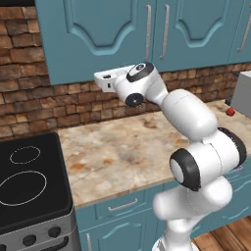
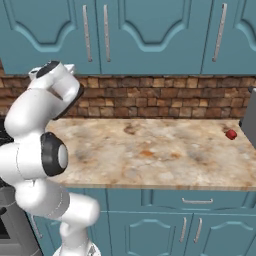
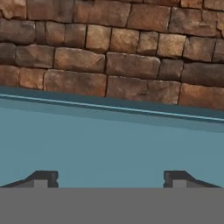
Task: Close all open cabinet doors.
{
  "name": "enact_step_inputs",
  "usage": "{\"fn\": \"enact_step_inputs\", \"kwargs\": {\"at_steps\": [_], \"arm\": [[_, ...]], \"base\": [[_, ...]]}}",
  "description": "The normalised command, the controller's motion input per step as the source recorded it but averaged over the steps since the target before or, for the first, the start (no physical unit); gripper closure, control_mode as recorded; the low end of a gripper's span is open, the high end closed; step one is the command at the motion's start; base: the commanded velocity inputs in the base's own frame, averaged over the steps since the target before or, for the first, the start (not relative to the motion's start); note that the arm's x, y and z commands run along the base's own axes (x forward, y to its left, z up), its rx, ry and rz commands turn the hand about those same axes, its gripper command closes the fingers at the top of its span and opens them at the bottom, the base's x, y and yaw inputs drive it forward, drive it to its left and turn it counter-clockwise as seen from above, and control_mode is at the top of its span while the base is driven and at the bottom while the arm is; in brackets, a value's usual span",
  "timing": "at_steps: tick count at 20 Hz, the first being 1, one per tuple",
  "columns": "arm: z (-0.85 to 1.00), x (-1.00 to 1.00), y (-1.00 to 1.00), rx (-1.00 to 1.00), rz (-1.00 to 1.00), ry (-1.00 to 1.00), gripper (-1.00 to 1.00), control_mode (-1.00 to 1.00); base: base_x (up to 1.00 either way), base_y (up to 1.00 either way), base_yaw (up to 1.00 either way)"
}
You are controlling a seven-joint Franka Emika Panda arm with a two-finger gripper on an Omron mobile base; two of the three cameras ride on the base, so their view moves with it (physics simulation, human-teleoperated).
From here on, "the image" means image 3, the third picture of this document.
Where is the blue cabinet door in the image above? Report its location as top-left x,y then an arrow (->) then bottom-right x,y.
0,85 -> 224,189

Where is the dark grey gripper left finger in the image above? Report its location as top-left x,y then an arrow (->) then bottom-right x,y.
0,170 -> 60,189

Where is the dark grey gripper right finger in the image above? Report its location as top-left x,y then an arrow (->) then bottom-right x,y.
163,170 -> 223,189

